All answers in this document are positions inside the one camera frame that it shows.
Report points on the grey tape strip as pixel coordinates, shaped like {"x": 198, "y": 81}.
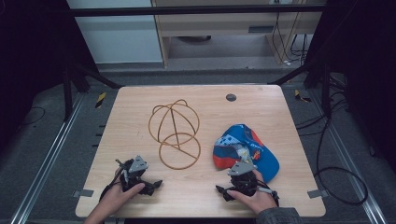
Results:
{"x": 83, "y": 193}
{"x": 317, "y": 193}

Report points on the white cabinet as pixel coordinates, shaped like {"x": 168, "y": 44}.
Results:
{"x": 118, "y": 37}

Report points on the blue and red cap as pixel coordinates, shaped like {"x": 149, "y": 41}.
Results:
{"x": 246, "y": 146}

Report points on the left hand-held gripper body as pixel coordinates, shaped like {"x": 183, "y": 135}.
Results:
{"x": 138, "y": 165}

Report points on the metal floor rail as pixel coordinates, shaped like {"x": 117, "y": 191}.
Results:
{"x": 348, "y": 161}
{"x": 46, "y": 161}

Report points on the black horizontal frame bar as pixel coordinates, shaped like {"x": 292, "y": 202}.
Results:
{"x": 199, "y": 10}

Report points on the person's right hand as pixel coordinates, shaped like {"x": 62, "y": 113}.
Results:
{"x": 255, "y": 200}

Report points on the dark curtain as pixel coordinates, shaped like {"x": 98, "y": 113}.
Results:
{"x": 367, "y": 62}
{"x": 28, "y": 62}

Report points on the yellow and black tape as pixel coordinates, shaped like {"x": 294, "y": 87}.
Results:
{"x": 100, "y": 100}
{"x": 300, "y": 96}

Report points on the black metal stand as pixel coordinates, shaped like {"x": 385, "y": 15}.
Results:
{"x": 67, "y": 93}
{"x": 325, "y": 90}

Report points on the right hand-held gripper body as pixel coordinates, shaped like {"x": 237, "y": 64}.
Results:
{"x": 242, "y": 169}

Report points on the person's left hand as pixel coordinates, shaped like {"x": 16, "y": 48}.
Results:
{"x": 115, "y": 199}

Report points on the round grey table grommet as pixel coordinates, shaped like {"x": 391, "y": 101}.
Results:
{"x": 231, "y": 97}

